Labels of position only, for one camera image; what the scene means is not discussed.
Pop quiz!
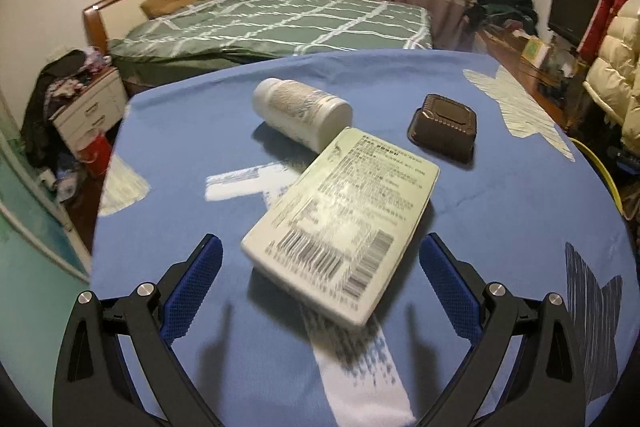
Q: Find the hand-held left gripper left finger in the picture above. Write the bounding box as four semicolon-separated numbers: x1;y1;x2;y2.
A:
52;233;224;427

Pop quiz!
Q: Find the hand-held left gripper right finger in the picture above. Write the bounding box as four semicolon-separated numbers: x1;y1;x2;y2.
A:
419;232;586;427

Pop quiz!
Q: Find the pale green printed box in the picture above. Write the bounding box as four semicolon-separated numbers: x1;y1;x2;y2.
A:
241;127;441;327

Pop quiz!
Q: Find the blue bin with yellow rim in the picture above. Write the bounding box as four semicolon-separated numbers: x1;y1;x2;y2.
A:
572;137;625;222

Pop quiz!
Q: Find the blue patterned tablecloth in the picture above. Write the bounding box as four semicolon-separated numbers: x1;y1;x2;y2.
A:
90;49;636;427

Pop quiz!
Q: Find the brown plastic tray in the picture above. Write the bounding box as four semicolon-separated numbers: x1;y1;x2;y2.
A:
406;94;478;165

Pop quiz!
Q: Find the red bag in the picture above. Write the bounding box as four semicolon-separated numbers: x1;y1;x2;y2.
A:
75;132;113;179

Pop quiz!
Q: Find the white pill bottle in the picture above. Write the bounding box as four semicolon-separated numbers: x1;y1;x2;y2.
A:
252;78;353;154

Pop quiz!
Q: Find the white nightstand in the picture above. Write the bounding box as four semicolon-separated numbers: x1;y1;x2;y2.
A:
52;67;130;152

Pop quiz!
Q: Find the wooden side desk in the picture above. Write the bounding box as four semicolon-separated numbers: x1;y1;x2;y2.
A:
475;29;586;128

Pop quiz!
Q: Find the pile of dark clothes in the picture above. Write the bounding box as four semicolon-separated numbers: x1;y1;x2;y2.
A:
22;49;118;168

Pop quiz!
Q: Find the green picture box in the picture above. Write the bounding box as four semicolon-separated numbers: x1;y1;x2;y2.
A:
520;36;551;66

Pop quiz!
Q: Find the cream puffer jacket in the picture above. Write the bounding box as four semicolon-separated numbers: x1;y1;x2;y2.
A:
582;0;640;128

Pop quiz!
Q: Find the heap of dark clothing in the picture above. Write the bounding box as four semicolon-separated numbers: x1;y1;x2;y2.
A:
462;0;540;38

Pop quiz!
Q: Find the brown pillow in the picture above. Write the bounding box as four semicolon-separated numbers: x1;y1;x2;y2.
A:
140;0;203;18

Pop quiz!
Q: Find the green plaid quilt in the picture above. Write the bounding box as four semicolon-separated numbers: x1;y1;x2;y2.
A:
107;0;433;75

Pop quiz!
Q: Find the wooden bed headboard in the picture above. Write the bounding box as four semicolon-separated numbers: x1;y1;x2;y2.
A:
82;0;251;58

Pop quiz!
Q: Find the black television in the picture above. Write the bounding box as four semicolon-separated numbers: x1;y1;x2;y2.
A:
547;0;611;50

